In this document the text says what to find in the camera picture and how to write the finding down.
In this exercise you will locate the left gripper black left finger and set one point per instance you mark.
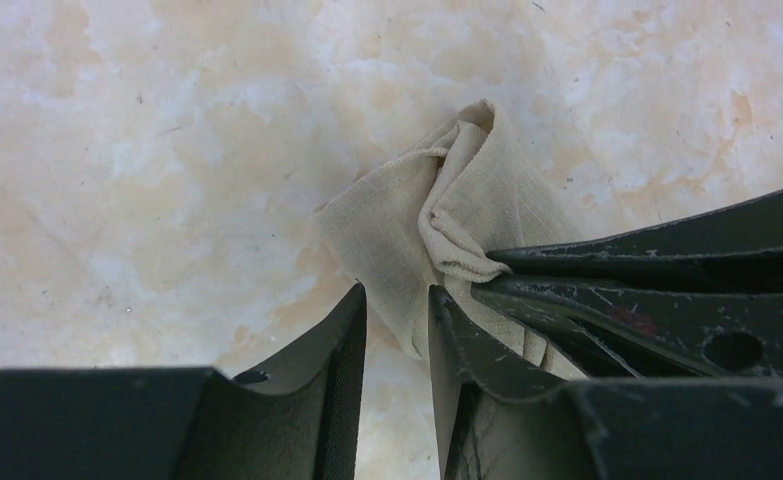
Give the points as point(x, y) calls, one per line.
point(293, 416)

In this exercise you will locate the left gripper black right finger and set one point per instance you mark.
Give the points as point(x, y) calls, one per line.
point(497, 416)

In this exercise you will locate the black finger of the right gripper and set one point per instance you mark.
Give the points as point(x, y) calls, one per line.
point(734, 249)
point(609, 331)

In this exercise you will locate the beige cloth napkin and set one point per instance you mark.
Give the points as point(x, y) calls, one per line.
point(433, 215)

